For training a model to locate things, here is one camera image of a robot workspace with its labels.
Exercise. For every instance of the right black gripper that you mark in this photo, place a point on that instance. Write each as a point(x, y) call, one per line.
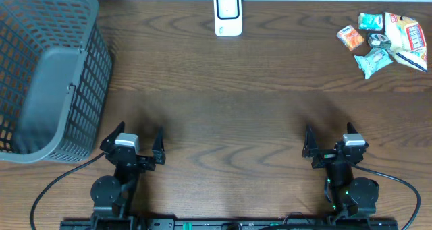
point(310, 149)

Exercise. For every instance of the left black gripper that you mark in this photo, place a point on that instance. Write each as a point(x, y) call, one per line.
point(136, 160)

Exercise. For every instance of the teal wet wipes pack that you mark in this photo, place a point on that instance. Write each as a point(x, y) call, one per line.
point(375, 60)

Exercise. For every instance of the small orange box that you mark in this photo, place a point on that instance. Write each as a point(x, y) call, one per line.
point(350, 37)

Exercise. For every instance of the dark green round-logo packet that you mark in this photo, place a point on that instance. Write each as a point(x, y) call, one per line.
point(378, 40)

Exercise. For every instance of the small teal packet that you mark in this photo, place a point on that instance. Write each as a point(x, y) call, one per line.
point(372, 22)

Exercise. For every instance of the yellow snack bag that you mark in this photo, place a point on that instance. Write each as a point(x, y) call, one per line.
point(408, 44)

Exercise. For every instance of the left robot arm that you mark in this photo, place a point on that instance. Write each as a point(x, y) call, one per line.
point(113, 194)

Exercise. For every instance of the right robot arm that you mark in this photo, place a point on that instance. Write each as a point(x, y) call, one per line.
point(352, 197)

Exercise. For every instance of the white barcode scanner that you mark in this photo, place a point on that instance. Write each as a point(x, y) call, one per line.
point(228, 17)

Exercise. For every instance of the grey plastic shopping basket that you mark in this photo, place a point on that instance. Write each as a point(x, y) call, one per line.
point(55, 73)

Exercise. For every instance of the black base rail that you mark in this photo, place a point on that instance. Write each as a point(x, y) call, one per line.
point(245, 224)

